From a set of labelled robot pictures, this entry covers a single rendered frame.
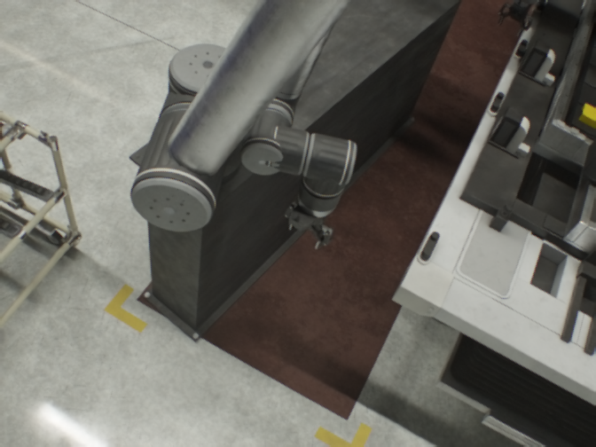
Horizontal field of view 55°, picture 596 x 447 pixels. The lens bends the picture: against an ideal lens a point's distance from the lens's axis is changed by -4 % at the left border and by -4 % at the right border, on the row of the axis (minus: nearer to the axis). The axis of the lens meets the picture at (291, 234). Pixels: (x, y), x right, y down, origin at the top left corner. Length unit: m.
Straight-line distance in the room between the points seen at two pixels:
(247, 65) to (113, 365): 1.60
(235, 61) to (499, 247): 1.15
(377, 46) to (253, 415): 1.50
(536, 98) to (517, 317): 1.00
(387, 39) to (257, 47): 1.37
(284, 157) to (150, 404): 1.31
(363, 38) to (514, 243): 0.97
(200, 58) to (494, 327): 1.11
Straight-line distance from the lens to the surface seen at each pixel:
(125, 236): 2.73
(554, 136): 2.27
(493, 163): 2.14
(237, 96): 1.16
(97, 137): 3.10
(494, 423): 2.21
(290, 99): 1.47
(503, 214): 1.97
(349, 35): 2.37
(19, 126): 2.21
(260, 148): 1.36
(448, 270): 1.84
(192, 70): 1.54
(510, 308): 1.87
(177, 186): 1.33
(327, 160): 1.38
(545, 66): 2.56
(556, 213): 2.29
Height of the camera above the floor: 2.28
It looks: 55 degrees down
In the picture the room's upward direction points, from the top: 17 degrees clockwise
